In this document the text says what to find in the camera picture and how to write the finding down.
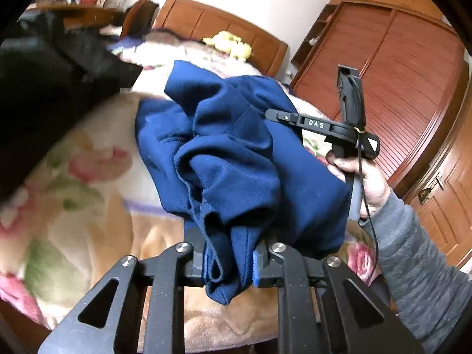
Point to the black garment pile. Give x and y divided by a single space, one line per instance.
50 78

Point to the yellow plush toy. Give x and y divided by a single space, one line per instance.
230 44

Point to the navy blue garment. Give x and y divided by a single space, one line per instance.
225 169

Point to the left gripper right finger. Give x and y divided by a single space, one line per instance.
323 307

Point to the grey sleeved right forearm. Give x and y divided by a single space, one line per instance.
433 298

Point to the wooden chair with dark bag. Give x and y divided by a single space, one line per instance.
139 18

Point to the long wooden desk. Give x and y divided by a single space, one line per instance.
75 16

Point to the wooden wardrobe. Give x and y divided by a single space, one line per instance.
414 78

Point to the floral bed blanket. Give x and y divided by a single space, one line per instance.
91 200

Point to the wooden headboard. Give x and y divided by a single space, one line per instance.
195 20

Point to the right hand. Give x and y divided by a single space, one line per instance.
376 188

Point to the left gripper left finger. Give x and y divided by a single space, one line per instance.
136 307

